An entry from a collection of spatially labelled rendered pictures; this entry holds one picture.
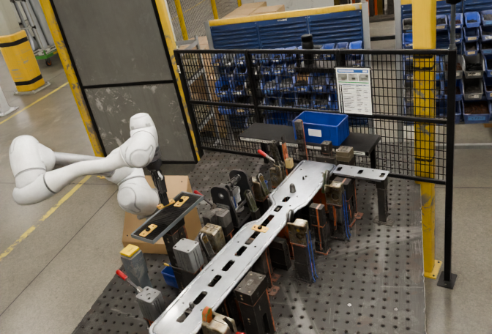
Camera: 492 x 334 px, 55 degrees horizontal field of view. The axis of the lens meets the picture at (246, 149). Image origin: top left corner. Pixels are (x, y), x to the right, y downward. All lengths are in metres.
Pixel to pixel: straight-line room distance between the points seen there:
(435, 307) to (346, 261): 0.93
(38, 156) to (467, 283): 2.65
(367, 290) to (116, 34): 3.29
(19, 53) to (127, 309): 7.62
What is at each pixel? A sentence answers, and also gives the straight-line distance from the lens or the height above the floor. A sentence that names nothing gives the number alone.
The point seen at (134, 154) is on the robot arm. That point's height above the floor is 1.60.
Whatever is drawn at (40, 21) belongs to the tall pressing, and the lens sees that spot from 12.29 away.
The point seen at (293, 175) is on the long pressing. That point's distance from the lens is 2.65.
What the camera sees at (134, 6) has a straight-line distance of 4.48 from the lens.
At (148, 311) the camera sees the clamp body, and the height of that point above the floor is 1.00.
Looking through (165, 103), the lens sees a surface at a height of 0.82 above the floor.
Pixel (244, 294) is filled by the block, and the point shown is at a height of 1.02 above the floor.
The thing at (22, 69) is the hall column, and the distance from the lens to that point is 9.76.
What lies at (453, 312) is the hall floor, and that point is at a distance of 3.26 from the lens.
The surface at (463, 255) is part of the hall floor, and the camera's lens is 3.65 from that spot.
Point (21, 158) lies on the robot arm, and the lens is 2.29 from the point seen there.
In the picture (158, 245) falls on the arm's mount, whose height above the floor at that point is 0.76.
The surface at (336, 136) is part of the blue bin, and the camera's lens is 2.81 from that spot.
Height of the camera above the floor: 2.35
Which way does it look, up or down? 26 degrees down
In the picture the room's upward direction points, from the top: 11 degrees counter-clockwise
